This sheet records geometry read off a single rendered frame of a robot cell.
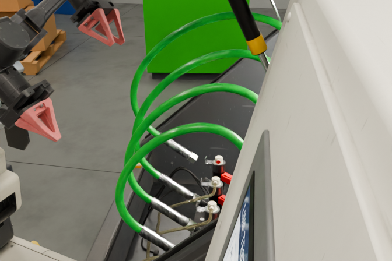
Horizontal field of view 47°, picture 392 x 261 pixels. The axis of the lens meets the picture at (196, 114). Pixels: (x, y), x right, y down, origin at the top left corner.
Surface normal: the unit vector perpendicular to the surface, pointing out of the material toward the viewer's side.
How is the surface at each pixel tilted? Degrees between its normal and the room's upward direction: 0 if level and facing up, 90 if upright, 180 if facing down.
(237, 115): 90
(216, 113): 90
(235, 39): 90
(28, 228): 0
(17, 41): 46
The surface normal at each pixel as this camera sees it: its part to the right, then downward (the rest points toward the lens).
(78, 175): -0.01, -0.90
